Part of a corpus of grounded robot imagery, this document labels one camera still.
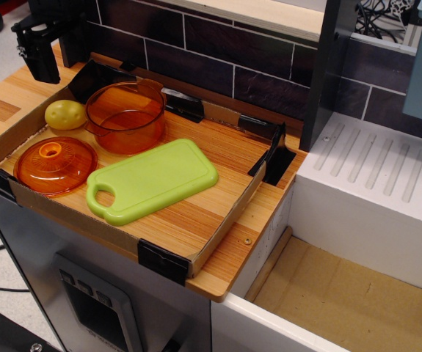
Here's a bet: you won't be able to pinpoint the orange transparent pot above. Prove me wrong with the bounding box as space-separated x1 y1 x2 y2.
85 79 167 155

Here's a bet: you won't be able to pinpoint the silver toy oven front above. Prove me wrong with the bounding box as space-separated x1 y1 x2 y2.
0 194 212 351

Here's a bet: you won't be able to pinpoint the orange transparent pot lid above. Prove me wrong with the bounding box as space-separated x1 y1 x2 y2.
13 136 98 197

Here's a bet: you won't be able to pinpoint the yellow toy potato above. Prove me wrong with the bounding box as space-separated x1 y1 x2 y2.
44 100 87 131

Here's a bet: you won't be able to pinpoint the white toy sink unit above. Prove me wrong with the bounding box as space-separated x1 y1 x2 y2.
211 114 422 351

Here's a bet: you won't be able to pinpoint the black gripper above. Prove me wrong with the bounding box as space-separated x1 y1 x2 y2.
11 0 86 84

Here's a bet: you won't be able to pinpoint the cardboard fence with black tape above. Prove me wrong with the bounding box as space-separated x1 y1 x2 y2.
0 62 305 301

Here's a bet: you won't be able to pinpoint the dark grey shelf post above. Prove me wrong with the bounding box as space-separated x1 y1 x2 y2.
299 0 358 152

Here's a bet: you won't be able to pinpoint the tangled black cables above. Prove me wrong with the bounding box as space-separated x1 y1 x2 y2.
353 0 417 40

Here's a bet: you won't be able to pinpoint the dark grey left post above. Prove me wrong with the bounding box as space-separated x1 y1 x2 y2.
54 12 92 67

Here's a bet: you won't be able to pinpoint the green plastic cutting board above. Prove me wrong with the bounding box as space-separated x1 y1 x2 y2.
86 139 219 227

